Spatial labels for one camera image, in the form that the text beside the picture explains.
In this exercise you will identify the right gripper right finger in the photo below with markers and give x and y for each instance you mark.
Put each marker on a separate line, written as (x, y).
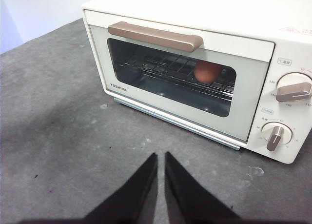
(187, 199)

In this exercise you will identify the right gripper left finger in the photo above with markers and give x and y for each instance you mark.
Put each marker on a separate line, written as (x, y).
(136, 199)

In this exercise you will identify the brown egg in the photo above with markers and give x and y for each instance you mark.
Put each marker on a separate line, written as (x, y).
(207, 72)

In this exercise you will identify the glass oven door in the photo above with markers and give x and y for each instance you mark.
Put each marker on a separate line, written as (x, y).
(248, 70)

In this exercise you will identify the beige timer knob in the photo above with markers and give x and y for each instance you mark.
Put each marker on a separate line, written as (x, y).
(276, 136)

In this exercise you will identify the beige temperature knob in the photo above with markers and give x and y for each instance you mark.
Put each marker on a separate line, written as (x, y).
(292, 89)

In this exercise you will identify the cream Toshiba toaster oven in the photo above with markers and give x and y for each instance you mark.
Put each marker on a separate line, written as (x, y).
(219, 11)

